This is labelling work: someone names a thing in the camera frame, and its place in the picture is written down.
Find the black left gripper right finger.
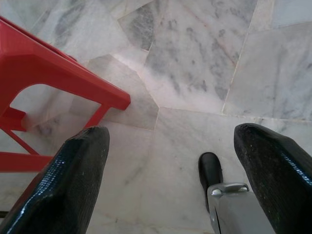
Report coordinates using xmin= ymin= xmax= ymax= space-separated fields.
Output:
xmin=234 ymin=122 xmax=312 ymax=234

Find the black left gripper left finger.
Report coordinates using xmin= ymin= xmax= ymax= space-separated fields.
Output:
xmin=0 ymin=126 xmax=110 ymax=234

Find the silver robot left leg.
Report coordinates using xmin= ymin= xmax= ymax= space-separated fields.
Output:
xmin=206 ymin=182 xmax=277 ymax=234

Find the black robot left foot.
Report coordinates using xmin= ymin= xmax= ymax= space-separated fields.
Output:
xmin=198 ymin=152 xmax=224 ymax=213

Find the red plastic stool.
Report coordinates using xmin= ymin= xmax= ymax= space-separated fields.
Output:
xmin=0 ymin=16 xmax=131 ymax=213

